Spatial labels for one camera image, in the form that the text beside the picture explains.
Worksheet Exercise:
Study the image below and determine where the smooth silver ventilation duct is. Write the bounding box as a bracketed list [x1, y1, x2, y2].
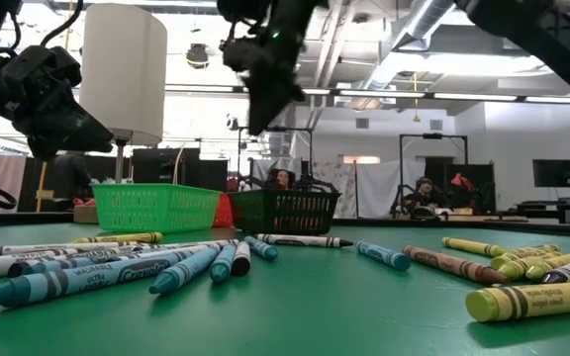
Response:
[358, 0, 464, 100]

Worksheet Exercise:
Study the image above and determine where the blue crayon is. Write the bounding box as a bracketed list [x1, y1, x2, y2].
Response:
[0, 244, 222, 309]
[242, 234, 280, 262]
[147, 244, 223, 297]
[208, 241, 239, 285]
[354, 240, 413, 273]

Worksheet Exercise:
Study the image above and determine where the white shade table lamp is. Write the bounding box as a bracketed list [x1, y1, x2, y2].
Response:
[72, 3, 168, 224]

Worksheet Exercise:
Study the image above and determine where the black partition panel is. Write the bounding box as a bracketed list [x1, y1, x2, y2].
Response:
[131, 147, 230, 192]

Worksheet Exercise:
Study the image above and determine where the white curtain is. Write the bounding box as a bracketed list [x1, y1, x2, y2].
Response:
[355, 160, 428, 219]

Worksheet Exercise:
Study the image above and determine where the yellow hanging cord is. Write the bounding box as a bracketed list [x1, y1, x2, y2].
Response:
[412, 71, 423, 124]

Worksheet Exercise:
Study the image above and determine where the black monitor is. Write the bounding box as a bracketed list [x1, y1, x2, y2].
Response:
[531, 158, 570, 188]

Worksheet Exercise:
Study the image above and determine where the patterned white cloth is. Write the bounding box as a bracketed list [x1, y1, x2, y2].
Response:
[313, 161, 358, 219]

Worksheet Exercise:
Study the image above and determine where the red desk lamp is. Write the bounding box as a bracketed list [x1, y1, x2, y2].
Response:
[450, 172, 477, 194]

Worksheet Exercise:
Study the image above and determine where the yellow pole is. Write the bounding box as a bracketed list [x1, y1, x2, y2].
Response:
[36, 160, 48, 214]

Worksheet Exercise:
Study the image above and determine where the black desk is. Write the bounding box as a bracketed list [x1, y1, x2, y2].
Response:
[512, 197, 570, 226]

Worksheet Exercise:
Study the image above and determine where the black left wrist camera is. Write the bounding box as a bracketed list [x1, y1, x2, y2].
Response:
[1, 44, 83, 93]

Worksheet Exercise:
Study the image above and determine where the green plastic basket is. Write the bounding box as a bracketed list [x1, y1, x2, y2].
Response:
[91, 182, 223, 233]

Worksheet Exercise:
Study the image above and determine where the black aluminium table frame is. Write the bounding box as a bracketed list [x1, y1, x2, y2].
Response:
[0, 211, 570, 240]

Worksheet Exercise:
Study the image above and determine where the person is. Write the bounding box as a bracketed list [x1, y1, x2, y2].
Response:
[264, 169, 296, 192]
[49, 151, 93, 213]
[406, 176, 447, 209]

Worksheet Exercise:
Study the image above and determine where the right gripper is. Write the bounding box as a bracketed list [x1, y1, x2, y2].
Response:
[218, 0, 326, 134]

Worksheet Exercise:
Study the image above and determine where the grey cloth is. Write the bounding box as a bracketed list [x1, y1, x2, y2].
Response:
[250, 156, 304, 192]

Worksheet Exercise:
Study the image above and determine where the black round ceiling fixture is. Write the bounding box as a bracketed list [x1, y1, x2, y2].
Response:
[185, 43, 211, 70]

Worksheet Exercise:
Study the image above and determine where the red plastic basket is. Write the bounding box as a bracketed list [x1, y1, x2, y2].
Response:
[213, 192, 237, 228]

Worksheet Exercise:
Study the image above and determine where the black backdrop panel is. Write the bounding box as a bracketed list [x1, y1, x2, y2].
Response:
[442, 163, 497, 214]

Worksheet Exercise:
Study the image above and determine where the black plastic basket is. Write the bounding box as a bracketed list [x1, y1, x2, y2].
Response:
[229, 189, 342, 236]

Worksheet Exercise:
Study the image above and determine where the black camera cable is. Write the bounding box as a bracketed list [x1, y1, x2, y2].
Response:
[40, 0, 84, 48]

